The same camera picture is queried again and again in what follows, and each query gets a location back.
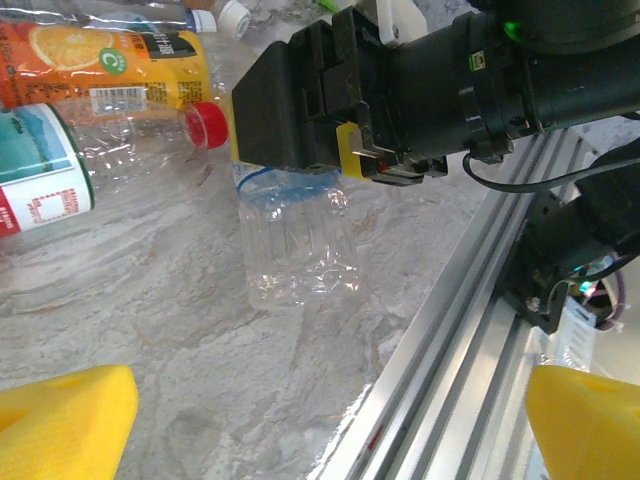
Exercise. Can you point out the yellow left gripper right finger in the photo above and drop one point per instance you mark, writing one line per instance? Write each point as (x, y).
(590, 435)

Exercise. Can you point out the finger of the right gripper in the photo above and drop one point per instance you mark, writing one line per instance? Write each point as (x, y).
(280, 100)

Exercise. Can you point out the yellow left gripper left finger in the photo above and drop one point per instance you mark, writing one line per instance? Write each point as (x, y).
(60, 430)

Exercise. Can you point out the clear bottle blue-edged label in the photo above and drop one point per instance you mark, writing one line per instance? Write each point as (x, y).
(300, 250)

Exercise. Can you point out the orange juice bottle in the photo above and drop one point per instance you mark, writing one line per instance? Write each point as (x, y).
(100, 65)

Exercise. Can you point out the clear bottle with red cap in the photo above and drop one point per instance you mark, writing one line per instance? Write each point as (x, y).
(45, 165)

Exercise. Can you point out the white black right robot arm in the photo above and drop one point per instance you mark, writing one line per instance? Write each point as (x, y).
(575, 75)

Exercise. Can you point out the ribbed white bottle cap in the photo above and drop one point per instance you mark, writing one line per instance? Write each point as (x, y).
(235, 20)

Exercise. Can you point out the clear bottle white blue cap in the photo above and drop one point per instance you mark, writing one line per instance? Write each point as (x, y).
(202, 20)

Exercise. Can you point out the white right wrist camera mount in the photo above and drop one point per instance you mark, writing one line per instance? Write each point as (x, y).
(400, 22)

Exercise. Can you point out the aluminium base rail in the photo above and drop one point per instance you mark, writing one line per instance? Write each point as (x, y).
(450, 350)

